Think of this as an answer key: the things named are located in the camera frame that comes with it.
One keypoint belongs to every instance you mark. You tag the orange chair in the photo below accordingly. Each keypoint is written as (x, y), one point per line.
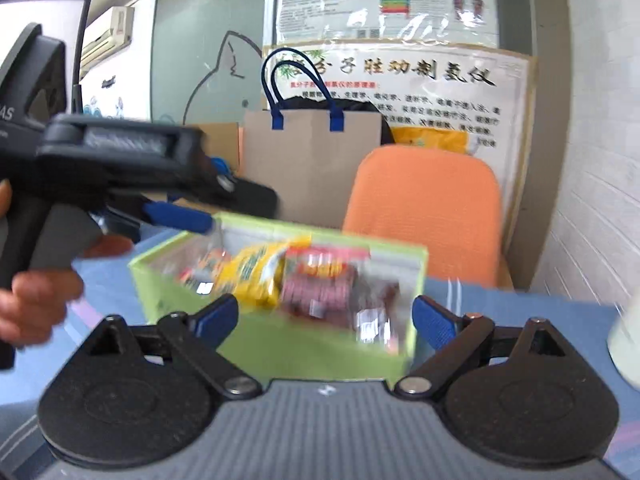
(425, 210)

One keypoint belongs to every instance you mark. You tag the blue striped tablecloth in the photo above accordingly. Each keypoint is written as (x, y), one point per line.
(525, 310)

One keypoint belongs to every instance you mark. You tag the framed text poster board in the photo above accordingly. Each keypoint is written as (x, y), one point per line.
(450, 100)

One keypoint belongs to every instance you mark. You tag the person's left hand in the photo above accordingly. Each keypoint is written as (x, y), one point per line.
(40, 300)

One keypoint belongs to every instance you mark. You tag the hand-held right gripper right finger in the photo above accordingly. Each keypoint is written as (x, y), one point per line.
(434, 322)

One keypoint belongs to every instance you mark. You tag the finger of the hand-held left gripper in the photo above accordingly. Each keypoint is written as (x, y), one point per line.
(175, 216)

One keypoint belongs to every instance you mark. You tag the brown cardboard box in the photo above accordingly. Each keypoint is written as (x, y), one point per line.
(220, 140)

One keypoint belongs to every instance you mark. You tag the pile of assorted snack packets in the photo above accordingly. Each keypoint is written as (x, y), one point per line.
(260, 270)

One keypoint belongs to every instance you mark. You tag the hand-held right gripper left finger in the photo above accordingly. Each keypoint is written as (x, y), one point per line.
(215, 317)

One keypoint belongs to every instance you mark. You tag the green cardboard box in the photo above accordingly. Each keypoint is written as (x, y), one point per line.
(320, 355)

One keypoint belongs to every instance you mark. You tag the blue plastic item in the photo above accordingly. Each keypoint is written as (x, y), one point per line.
(221, 165)

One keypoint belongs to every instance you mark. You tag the glossy wall poster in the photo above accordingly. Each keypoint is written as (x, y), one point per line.
(325, 0)

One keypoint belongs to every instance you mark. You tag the white thermos jug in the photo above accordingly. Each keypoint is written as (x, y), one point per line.
(627, 340)

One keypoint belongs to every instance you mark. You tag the black framed whiteboard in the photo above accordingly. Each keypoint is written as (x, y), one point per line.
(50, 10)

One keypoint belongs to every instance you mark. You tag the white air conditioner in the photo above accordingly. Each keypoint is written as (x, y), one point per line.
(107, 40)

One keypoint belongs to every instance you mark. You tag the frosted glass panel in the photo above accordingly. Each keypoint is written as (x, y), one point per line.
(200, 35)

